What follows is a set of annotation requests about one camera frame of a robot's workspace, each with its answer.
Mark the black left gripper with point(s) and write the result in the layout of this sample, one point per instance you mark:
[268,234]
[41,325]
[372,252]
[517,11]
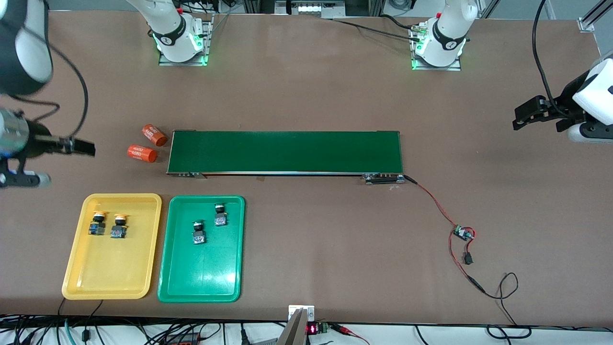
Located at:
[568,100]

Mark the small black connector plug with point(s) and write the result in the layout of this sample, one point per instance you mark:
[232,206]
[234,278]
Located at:
[468,259]

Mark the red digit display module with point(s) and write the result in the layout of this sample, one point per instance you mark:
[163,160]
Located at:
[312,329]

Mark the orange 4680 cylinder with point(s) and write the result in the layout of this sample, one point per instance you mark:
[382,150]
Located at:
[142,154]
[154,135]

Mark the small green circuit board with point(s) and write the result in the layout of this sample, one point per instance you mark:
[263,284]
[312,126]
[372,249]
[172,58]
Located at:
[462,233]

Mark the metal frame rack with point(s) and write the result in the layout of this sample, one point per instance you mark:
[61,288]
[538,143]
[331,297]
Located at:
[311,8]

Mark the green push button switch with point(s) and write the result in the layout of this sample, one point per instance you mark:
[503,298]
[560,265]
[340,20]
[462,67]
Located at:
[220,220]
[199,237]

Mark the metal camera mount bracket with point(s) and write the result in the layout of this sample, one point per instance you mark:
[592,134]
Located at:
[294,330]

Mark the orange electronic device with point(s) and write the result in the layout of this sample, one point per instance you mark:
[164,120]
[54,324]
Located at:
[184,341]

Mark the red clip lead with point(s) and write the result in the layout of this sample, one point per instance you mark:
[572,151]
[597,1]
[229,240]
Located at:
[342,328]

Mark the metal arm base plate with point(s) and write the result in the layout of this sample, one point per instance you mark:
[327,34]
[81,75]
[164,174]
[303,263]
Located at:
[207,43]
[415,60]

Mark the aluminium frame profile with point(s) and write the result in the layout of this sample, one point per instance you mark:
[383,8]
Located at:
[588,23]

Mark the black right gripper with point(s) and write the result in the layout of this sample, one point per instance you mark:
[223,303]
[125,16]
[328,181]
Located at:
[34,138]

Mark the yellow plastic tray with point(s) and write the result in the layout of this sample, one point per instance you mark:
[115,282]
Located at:
[119,268]

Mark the green plastic tray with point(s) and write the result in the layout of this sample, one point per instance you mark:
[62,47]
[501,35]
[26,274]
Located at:
[215,268]

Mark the yellow push button switch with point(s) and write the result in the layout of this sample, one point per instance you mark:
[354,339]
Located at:
[118,232]
[97,228]

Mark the green conveyor belt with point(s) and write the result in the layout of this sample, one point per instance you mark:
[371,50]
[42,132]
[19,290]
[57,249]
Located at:
[287,153]

